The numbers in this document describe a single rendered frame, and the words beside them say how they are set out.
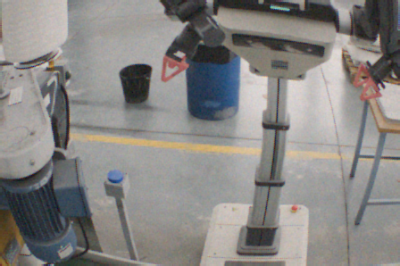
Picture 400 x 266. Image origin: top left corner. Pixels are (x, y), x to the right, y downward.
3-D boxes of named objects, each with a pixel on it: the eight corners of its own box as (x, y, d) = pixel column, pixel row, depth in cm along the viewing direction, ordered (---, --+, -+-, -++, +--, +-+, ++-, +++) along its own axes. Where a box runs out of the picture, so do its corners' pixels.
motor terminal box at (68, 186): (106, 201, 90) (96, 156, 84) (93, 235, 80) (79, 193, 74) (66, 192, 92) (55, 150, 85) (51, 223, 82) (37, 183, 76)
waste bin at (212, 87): (245, 95, 383) (245, 27, 349) (242, 127, 340) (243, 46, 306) (187, 90, 390) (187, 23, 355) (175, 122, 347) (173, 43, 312)
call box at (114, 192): (130, 186, 160) (128, 172, 156) (125, 199, 153) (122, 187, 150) (111, 182, 161) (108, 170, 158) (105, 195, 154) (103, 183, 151)
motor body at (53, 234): (86, 235, 94) (62, 149, 81) (70, 275, 82) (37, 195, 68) (38, 221, 96) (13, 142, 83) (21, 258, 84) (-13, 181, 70)
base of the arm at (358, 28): (352, 4, 116) (354, 37, 116) (356, -2, 108) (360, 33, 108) (372, 10, 115) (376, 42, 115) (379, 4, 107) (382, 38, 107)
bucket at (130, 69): (157, 89, 392) (156, 62, 378) (148, 107, 367) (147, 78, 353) (125, 89, 396) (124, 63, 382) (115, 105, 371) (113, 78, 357)
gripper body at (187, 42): (167, 50, 110) (181, 28, 107) (174, 39, 119) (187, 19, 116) (190, 62, 111) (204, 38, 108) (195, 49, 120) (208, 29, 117)
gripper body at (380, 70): (371, 75, 103) (387, 61, 100) (363, 62, 112) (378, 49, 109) (382, 91, 105) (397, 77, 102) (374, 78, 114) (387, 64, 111)
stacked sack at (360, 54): (388, 59, 422) (389, 49, 415) (398, 73, 386) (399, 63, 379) (345, 49, 431) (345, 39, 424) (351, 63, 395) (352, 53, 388)
